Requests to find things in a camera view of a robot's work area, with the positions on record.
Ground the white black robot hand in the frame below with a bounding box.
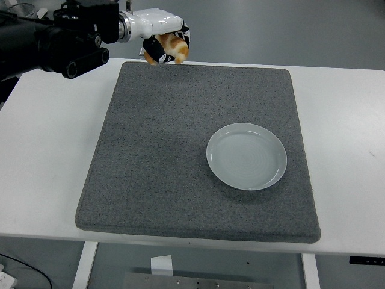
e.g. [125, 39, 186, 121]
[128, 7, 192, 64]

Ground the golden croissant bread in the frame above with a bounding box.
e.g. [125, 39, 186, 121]
[143, 32, 191, 66]

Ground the pale grey round plate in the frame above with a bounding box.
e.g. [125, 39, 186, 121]
[206, 122, 288, 191]

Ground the grey felt mat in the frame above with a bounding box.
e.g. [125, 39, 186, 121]
[74, 61, 322, 244]

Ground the white paper strip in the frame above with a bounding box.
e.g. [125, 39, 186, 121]
[150, 255, 174, 276]

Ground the white table leg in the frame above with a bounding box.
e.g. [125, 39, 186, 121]
[72, 241, 99, 289]
[301, 253, 321, 289]

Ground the white power strip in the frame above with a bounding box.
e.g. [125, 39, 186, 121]
[0, 264, 19, 289]

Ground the black table control panel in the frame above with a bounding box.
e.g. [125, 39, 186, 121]
[349, 256, 385, 266]

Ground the black floor cable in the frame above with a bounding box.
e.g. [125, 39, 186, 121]
[0, 252, 52, 289]

